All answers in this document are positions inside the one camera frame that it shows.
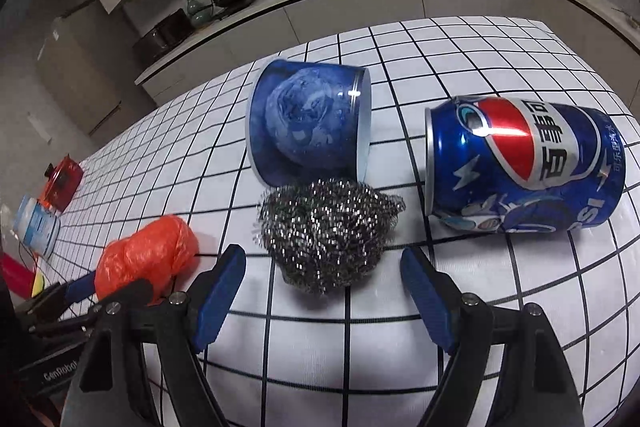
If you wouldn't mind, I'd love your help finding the metal spatula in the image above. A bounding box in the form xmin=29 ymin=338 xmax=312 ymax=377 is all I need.
xmin=612 ymin=7 xmax=640 ymax=28

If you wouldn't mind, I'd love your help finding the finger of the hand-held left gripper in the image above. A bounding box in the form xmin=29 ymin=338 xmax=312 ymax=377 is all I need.
xmin=87 ymin=278 xmax=155 ymax=314
xmin=15 ymin=271 xmax=98 ymax=323

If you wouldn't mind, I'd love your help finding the blue cola can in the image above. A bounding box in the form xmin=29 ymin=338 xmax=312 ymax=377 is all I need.
xmin=424 ymin=94 xmax=627 ymax=234

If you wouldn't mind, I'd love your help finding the grey tall cabinet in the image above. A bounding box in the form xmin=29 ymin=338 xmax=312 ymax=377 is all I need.
xmin=35 ymin=0 xmax=156 ymax=138

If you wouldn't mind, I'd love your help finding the red packet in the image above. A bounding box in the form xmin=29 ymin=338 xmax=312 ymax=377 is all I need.
xmin=0 ymin=252 xmax=36 ymax=298

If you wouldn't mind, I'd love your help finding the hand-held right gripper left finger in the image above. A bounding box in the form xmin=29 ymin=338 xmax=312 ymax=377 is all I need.
xmin=60 ymin=244 xmax=247 ymax=427

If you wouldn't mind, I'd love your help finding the green teapot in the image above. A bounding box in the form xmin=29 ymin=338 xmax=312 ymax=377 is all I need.
xmin=186 ymin=0 xmax=216 ymax=28

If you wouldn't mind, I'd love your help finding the blue round tub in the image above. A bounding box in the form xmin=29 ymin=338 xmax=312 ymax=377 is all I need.
xmin=245 ymin=58 xmax=373 ymax=188

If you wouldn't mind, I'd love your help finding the white blue-label jar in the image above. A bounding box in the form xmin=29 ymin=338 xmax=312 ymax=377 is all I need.
xmin=12 ymin=196 xmax=62 ymax=258

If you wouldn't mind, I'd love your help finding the white checkered tablecloth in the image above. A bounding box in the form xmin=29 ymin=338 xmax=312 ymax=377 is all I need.
xmin=0 ymin=17 xmax=640 ymax=427

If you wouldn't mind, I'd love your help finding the steel wool scrubber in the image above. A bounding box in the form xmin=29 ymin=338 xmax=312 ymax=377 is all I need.
xmin=256 ymin=177 xmax=407 ymax=295

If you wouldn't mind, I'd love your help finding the dark cooking pot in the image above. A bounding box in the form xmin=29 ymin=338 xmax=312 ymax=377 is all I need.
xmin=132 ymin=9 xmax=193 ymax=60

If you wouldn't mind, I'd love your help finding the red plastic container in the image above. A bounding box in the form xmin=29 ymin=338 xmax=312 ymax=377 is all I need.
xmin=41 ymin=154 xmax=84 ymax=212

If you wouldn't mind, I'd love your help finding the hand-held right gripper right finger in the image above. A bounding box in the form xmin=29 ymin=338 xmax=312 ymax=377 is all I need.
xmin=400 ymin=246 xmax=586 ymax=427

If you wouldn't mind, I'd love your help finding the orange plastic bag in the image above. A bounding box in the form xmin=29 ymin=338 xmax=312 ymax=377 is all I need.
xmin=94 ymin=214 xmax=200 ymax=308

